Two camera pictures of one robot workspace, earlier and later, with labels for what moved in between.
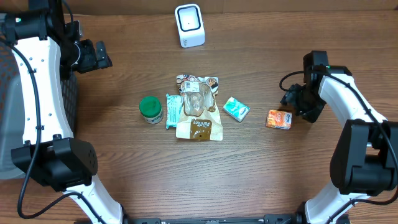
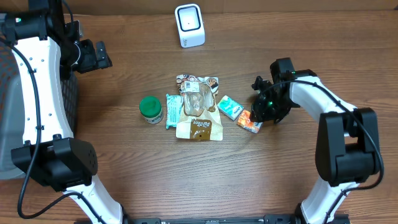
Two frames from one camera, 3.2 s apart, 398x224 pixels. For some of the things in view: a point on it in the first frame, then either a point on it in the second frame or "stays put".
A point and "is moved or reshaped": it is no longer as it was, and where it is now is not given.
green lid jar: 151,108 stays put
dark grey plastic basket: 11,129 stays put
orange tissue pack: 278,119 to 245,122
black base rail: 293,218 stays put
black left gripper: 92,62 stays put
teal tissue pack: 236,109 is moved or reshaped
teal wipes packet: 173,107 stays put
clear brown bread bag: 200,118 stays put
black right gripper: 313,113 to 259,107
